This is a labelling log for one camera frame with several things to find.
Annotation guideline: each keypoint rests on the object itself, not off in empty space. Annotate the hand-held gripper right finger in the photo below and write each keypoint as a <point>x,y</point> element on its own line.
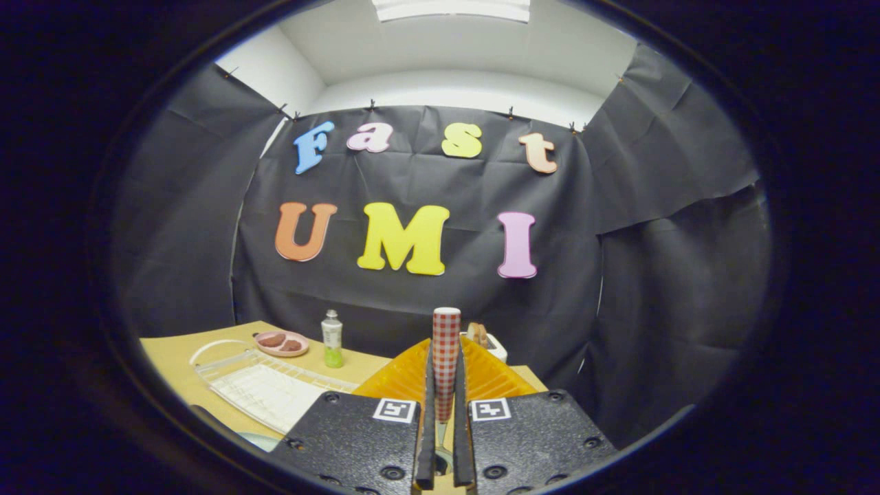
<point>536,440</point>

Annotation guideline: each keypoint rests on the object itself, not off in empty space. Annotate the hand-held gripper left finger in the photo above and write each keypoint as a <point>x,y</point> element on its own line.
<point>350,440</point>

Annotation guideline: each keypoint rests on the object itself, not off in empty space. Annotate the pale green plate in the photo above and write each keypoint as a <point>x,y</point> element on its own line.
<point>260,441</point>

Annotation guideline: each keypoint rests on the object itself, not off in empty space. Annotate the pink plate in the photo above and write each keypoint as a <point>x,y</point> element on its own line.
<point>302,341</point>

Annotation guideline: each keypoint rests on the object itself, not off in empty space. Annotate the white toaster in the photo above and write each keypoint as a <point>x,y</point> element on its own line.
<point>496,352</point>

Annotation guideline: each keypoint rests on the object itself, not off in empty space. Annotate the clear bottle with green liquid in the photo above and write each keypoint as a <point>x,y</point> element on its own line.
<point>332,340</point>

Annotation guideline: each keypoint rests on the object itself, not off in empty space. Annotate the brown meat piece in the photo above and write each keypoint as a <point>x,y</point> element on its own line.
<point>272,339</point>
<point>291,345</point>

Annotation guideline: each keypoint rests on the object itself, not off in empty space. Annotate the brown bread slice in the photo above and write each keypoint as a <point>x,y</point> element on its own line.
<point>478,333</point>

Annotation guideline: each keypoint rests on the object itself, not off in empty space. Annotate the ceiling light panel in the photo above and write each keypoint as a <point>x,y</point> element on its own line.
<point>450,8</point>

